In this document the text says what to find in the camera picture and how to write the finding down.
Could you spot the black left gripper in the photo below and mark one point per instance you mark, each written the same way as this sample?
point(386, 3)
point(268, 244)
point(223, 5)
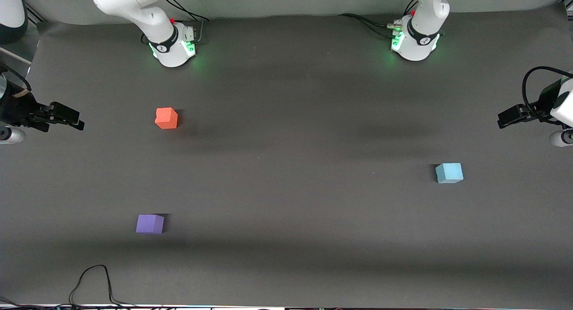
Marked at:
point(543, 105)

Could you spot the orange foam block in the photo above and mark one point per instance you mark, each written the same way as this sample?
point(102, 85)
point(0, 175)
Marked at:
point(166, 118)

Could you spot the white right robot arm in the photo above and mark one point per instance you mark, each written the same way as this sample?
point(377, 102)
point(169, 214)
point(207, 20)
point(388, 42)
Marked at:
point(134, 6)

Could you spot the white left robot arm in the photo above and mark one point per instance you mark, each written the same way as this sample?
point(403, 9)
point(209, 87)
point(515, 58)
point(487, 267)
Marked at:
point(421, 41)

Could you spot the silver metal frame rail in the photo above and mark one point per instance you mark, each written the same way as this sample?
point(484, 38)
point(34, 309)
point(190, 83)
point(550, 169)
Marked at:
point(15, 55)

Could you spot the light blue foam block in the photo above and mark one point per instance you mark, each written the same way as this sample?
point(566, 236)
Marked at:
point(449, 173)

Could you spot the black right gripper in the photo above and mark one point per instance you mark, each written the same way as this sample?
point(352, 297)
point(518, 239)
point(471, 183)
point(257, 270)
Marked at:
point(18, 109)

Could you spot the purple foam block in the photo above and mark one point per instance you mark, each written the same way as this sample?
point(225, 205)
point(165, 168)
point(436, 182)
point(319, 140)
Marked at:
point(150, 224)

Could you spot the dark grey table mat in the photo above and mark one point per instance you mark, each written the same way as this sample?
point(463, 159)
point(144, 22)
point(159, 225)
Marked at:
point(286, 220)

